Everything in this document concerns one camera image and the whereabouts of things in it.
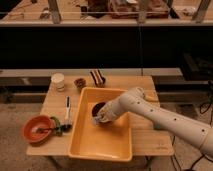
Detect green sponge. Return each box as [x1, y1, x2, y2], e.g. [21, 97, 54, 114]
[153, 123, 161, 131]

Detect black cables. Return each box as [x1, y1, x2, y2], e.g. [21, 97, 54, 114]
[169, 79, 213, 171]

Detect grey white towel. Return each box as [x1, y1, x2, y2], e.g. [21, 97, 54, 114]
[93, 116, 102, 125]

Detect green handled utensil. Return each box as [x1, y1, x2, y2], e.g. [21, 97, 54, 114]
[36, 116, 63, 136]

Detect red orange bowl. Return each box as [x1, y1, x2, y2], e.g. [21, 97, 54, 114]
[22, 115, 54, 144]

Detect yellow plastic tub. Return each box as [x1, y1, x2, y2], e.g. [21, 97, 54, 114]
[68, 87, 132, 162]

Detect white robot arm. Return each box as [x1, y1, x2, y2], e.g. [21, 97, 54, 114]
[98, 87, 213, 158]

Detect purple bowl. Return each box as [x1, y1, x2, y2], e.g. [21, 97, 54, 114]
[92, 102, 109, 123]

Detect wooden table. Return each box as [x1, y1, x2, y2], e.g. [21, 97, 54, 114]
[27, 76, 174, 157]

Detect small brown cup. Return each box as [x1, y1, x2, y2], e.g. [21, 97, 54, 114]
[74, 78, 86, 89]

